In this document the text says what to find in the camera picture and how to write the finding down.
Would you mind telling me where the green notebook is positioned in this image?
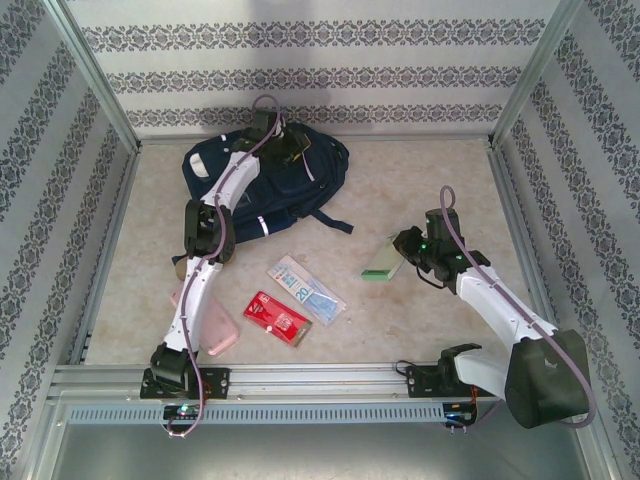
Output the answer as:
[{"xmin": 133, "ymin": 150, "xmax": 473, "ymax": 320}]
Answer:
[{"xmin": 360, "ymin": 239, "xmax": 405, "ymax": 282}]

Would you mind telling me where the controller board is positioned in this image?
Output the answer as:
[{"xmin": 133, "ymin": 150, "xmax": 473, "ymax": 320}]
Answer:
[
  {"xmin": 444, "ymin": 409, "xmax": 480, "ymax": 431},
  {"xmin": 162, "ymin": 403, "xmax": 205, "ymax": 421}
]

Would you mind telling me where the grey slotted cable duct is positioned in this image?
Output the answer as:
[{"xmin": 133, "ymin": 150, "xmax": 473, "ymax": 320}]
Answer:
[{"xmin": 66, "ymin": 402, "xmax": 447, "ymax": 426}]

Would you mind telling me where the aluminium frame post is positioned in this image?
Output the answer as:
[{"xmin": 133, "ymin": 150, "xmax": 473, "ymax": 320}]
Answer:
[
  {"xmin": 485, "ymin": 0, "xmax": 585, "ymax": 151},
  {"xmin": 42, "ymin": 0, "xmax": 144, "ymax": 154}
]

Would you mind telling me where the grey metal panel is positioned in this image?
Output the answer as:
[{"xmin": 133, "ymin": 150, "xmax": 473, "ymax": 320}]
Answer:
[{"xmin": 29, "ymin": 399, "xmax": 616, "ymax": 480}]

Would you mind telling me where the right controller board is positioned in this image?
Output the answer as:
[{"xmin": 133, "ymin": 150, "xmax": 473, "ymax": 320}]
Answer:
[{"xmin": 444, "ymin": 409, "xmax": 480, "ymax": 431}]

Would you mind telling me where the navy blue backpack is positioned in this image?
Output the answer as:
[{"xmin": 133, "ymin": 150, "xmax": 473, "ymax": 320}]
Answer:
[{"xmin": 172, "ymin": 122, "xmax": 354, "ymax": 266}]

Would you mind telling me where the aluminium mounting rail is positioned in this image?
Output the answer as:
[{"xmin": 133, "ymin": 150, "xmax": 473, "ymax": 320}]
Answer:
[{"xmin": 47, "ymin": 363, "xmax": 589, "ymax": 404}]

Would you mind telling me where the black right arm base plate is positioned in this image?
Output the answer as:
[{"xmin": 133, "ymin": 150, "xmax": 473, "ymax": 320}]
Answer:
[{"xmin": 405, "ymin": 364, "xmax": 499, "ymax": 400}]

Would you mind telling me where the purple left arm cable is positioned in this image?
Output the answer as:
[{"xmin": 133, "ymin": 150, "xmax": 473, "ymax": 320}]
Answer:
[{"xmin": 164, "ymin": 94, "xmax": 282, "ymax": 441}]

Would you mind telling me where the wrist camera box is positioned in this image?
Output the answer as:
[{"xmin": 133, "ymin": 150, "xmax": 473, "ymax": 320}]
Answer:
[
  {"xmin": 423, "ymin": 208, "xmax": 464, "ymax": 241},
  {"xmin": 249, "ymin": 112, "xmax": 284, "ymax": 135}
]

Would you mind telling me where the red plastic packet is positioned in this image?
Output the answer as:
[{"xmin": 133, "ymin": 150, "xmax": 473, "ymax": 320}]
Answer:
[{"xmin": 243, "ymin": 290, "xmax": 315, "ymax": 350}]

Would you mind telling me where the aluminium side rail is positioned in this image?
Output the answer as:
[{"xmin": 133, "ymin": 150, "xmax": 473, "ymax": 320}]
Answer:
[
  {"xmin": 487, "ymin": 144, "xmax": 571, "ymax": 361},
  {"xmin": 69, "ymin": 147, "xmax": 144, "ymax": 366}
]

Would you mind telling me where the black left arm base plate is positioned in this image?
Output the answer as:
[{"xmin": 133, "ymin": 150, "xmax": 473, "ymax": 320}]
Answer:
[{"xmin": 139, "ymin": 367, "xmax": 231, "ymax": 401}]

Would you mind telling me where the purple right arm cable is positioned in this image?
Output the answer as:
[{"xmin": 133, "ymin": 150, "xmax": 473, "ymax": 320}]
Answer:
[{"xmin": 438, "ymin": 185, "xmax": 595, "ymax": 431}]

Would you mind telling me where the pink pencil case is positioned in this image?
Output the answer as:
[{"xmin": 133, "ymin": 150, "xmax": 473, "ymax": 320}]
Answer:
[{"xmin": 169, "ymin": 287, "xmax": 240, "ymax": 357}]

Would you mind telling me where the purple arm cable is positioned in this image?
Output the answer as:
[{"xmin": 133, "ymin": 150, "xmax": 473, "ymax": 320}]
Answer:
[
  {"xmin": 438, "ymin": 185, "xmax": 595, "ymax": 431},
  {"xmin": 164, "ymin": 94, "xmax": 282, "ymax": 441}
]

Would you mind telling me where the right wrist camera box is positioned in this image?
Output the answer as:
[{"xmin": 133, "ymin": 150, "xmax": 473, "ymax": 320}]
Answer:
[{"xmin": 423, "ymin": 208, "xmax": 464, "ymax": 241}]

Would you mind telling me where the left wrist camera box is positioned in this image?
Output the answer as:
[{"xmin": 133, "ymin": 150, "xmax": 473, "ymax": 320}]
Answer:
[{"xmin": 249, "ymin": 112, "xmax": 284, "ymax": 135}]

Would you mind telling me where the left controller board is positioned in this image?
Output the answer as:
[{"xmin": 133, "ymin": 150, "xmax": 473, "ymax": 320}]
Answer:
[{"xmin": 162, "ymin": 403, "xmax": 205, "ymax": 421}]

